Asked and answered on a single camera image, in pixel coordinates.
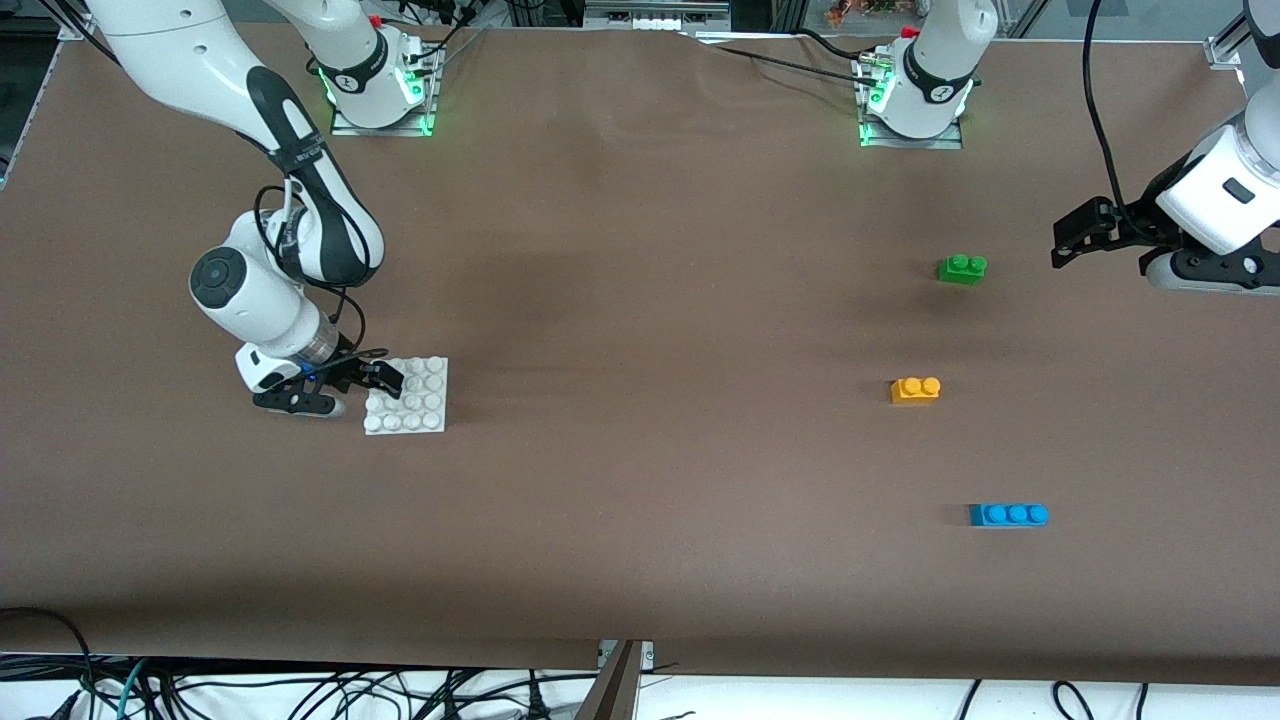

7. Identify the white studded base plate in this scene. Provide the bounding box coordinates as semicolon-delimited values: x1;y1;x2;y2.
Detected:
363;356;450;437

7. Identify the blue three-stud block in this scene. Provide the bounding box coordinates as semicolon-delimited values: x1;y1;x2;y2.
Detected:
968;503;1050;528

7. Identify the brown table cover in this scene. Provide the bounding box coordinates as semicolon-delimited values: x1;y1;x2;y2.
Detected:
0;20;1280;687

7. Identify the grey support beam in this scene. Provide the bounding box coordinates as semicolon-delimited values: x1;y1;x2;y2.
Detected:
574;642;642;720

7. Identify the white power strip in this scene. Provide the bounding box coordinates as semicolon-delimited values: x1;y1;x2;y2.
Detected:
600;12;723;32

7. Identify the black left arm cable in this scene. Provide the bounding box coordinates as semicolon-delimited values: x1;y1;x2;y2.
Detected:
1082;0;1161;241

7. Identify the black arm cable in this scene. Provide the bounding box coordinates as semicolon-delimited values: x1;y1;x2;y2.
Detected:
252;175;391;383
1082;0;1161;241

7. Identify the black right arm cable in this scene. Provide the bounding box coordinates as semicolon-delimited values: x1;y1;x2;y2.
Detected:
252;175;391;383

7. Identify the black base cable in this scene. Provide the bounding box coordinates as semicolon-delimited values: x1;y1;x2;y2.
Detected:
795;27;871;63
395;0;491;46
700;42;883;89

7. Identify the teal floor cable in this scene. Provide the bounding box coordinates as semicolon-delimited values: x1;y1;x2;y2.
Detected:
95;657;153;720

